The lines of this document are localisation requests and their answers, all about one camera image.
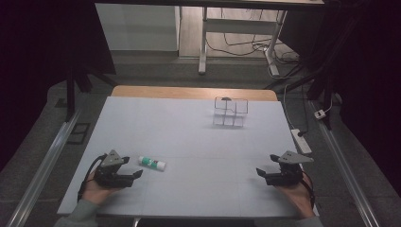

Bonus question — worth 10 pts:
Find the black floor plate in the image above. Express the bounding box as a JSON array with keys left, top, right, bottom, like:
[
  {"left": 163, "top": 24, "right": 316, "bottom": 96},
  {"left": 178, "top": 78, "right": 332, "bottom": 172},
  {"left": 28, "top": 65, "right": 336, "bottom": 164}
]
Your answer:
[{"left": 66, "top": 122, "right": 92, "bottom": 146}]

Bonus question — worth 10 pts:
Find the white green glue stick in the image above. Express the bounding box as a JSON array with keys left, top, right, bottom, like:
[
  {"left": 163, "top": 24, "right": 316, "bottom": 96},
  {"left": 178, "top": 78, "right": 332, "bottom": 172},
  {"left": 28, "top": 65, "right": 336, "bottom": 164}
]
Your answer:
[{"left": 138, "top": 155, "right": 166, "bottom": 172}]

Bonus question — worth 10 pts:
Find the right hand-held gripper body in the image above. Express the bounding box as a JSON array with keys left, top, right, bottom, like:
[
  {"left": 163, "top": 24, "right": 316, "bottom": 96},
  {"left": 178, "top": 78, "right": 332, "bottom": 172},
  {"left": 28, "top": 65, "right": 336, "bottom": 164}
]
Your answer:
[{"left": 265, "top": 150, "right": 315, "bottom": 187}]

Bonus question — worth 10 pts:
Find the white desk frame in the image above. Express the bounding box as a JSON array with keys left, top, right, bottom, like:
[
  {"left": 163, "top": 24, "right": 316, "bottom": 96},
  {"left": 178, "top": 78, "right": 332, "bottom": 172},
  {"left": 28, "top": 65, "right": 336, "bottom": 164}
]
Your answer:
[{"left": 198, "top": 5, "right": 288, "bottom": 78}]

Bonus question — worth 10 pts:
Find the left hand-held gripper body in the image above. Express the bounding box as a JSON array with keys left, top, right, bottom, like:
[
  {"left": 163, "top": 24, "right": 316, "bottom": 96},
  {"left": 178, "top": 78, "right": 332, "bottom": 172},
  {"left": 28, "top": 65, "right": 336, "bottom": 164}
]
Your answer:
[{"left": 94, "top": 149, "right": 135, "bottom": 189}]

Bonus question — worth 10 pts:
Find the clear acrylic compartment organizer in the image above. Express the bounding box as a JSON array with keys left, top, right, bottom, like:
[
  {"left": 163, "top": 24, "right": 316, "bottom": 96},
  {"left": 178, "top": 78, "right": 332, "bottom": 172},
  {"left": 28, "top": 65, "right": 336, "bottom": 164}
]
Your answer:
[{"left": 212, "top": 96, "right": 250, "bottom": 129}]

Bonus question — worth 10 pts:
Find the metal floor rail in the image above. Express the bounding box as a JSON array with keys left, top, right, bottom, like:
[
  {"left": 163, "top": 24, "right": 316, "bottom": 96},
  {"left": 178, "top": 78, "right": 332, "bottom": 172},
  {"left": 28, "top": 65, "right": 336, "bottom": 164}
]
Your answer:
[
  {"left": 5, "top": 108, "right": 83, "bottom": 227},
  {"left": 309, "top": 99, "right": 382, "bottom": 227}
]

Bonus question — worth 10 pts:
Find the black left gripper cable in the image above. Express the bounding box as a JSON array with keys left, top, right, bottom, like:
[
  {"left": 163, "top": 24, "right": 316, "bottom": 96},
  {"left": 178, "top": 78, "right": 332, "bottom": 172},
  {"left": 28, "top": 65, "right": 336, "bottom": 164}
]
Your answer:
[{"left": 77, "top": 153, "right": 109, "bottom": 202}]

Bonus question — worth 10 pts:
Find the white cabinet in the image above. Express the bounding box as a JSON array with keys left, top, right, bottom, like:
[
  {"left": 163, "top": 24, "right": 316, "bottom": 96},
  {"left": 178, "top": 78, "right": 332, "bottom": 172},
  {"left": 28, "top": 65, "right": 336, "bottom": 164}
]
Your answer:
[{"left": 95, "top": 3, "right": 182, "bottom": 52}]

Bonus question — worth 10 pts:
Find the person's left hand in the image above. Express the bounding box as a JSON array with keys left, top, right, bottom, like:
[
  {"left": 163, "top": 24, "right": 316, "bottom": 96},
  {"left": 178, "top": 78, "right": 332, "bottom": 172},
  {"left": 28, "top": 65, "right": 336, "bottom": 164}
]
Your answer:
[{"left": 82, "top": 178, "right": 122, "bottom": 206}]

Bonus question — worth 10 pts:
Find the person's right hand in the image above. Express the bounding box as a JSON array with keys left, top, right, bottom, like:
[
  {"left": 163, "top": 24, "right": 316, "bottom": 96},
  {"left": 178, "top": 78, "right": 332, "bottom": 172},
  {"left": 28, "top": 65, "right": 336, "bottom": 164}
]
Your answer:
[{"left": 273, "top": 173, "right": 316, "bottom": 219}]

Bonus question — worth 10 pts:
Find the white power strip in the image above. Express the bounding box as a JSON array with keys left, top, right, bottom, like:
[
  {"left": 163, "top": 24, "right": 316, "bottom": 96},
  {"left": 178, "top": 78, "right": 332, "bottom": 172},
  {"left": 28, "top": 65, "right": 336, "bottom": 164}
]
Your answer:
[{"left": 289, "top": 128, "right": 313, "bottom": 155}]

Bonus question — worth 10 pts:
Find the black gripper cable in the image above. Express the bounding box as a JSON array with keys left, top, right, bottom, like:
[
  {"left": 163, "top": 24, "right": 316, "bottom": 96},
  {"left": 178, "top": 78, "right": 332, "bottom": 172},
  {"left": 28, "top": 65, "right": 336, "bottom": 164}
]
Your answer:
[
  {"left": 301, "top": 171, "right": 317, "bottom": 210},
  {"left": 77, "top": 153, "right": 109, "bottom": 202}
]

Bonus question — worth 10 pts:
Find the black floor cable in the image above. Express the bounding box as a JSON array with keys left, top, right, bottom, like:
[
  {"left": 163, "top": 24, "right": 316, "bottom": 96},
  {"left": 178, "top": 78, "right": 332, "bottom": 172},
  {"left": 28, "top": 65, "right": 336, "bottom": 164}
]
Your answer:
[{"left": 205, "top": 9, "right": 276, "bottom": 59}]

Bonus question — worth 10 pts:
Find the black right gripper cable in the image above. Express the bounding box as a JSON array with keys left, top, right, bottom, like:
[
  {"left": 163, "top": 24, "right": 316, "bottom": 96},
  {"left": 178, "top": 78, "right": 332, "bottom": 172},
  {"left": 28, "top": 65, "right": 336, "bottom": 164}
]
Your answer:
[{"left": 301, "top": 171, "right": 317, "bottom": 210}]

